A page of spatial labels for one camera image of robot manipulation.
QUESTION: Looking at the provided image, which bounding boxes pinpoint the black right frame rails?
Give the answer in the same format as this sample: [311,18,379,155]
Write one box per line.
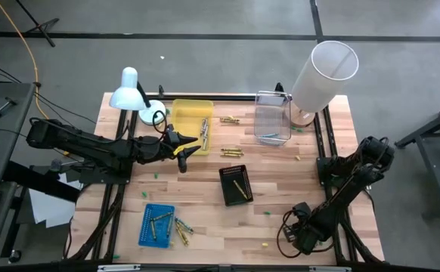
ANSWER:
[312,105,384,264]

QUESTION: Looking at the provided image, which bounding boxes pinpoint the clear plastic container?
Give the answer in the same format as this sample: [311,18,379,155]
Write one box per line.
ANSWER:
[253,90,293,147]

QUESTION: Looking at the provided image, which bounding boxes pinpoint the silver frame bracket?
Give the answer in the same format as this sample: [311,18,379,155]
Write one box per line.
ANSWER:
[308,265,352,272]
[97,264,142,272]

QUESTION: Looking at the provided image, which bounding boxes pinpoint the black frame rails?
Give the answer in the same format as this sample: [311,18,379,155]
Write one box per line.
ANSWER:
[312,105,384,264]
[64,109,140,262]

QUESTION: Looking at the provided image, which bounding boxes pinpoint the black table front rail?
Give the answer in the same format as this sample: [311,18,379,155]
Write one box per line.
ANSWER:
[0,260,440,272]

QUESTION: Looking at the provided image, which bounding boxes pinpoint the yellow cable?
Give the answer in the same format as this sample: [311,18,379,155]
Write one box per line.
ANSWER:
[0,0,72,157]

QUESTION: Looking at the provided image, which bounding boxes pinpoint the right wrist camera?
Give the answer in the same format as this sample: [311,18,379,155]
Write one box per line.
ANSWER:
[283,225,299,243]

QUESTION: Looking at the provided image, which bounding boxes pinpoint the black table rail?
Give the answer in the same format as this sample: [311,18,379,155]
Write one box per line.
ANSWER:
[144,92,293,102]
[0,260,440,272]

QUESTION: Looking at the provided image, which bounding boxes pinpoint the green-tipped yellow-wrapped crayon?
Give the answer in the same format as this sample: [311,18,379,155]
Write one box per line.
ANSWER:
[232,179,249,201]

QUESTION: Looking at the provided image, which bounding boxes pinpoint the black table back rail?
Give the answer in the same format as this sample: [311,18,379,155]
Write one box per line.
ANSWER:
[144,92,293,102]

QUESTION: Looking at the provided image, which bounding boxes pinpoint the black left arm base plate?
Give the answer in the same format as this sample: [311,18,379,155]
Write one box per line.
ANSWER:
[79,156,135,185]

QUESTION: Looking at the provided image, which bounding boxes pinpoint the blue plastic basket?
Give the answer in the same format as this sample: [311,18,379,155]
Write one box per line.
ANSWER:
[138,203,176,249]

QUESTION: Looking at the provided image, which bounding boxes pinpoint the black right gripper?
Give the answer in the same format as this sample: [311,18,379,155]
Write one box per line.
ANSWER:
[291,212,332,255]

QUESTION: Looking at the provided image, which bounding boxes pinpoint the yellow plastic bin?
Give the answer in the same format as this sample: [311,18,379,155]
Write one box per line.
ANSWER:
[170,98,215,156]

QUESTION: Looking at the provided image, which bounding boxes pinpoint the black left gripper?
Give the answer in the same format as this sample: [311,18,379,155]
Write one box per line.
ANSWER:
[139,123,203,175]

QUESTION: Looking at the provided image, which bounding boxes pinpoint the white desk lamp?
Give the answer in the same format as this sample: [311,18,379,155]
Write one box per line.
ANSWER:
[109,66,167,126]

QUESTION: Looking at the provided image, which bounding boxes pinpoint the black desk beam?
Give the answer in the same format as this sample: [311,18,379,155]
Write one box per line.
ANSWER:
[2,160,82,203]

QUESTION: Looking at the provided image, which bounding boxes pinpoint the black floor cable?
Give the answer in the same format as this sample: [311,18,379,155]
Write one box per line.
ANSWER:
[34,90,97,125]
[0,57,23,85]

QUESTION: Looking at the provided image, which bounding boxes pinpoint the white paper sheets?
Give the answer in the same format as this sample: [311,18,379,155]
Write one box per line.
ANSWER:
[28,172,82,229]

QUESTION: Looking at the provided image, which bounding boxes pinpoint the black plastic basket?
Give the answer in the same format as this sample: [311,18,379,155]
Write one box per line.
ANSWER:
[218,164,255,207]

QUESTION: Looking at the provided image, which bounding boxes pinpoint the black tripod stand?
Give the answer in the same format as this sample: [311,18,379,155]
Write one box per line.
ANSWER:
[14,0,60,48]

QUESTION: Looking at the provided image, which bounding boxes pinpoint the white cylinder shade lamp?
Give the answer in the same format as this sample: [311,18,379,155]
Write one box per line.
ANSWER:
[284,40,360,128]

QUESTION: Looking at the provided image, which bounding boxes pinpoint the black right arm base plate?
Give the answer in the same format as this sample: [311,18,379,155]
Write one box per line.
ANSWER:
[317,156,374,189]

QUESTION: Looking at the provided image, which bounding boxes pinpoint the black left frame rails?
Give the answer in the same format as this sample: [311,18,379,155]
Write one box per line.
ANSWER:
[64,109,140,262]

